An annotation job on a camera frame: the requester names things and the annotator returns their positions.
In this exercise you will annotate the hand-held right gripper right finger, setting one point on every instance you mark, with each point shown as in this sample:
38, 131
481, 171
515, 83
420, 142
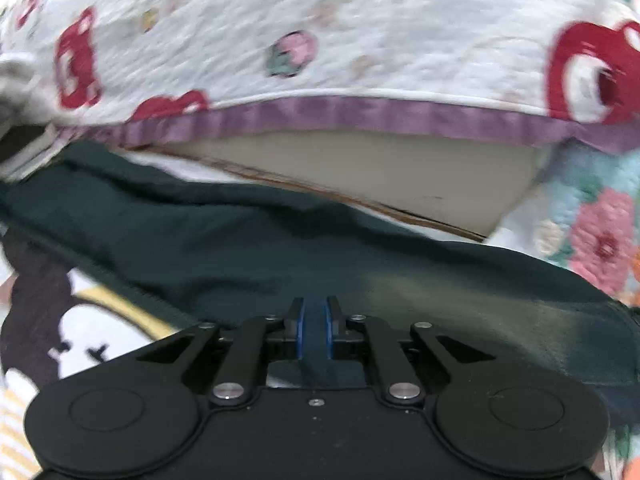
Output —
328, 330

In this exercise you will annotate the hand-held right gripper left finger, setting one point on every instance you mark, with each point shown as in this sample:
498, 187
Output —
300, 330

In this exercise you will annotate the dark green garment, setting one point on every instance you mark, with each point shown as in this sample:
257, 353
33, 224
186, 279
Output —
300, 250

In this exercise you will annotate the checkered printed floor mat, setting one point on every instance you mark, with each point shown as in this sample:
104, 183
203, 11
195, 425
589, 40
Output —
100, 320

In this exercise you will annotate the floral quilt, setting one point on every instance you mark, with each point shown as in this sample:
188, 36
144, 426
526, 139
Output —
600, 240

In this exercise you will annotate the bear print quilt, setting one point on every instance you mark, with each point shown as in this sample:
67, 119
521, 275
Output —
350, 35

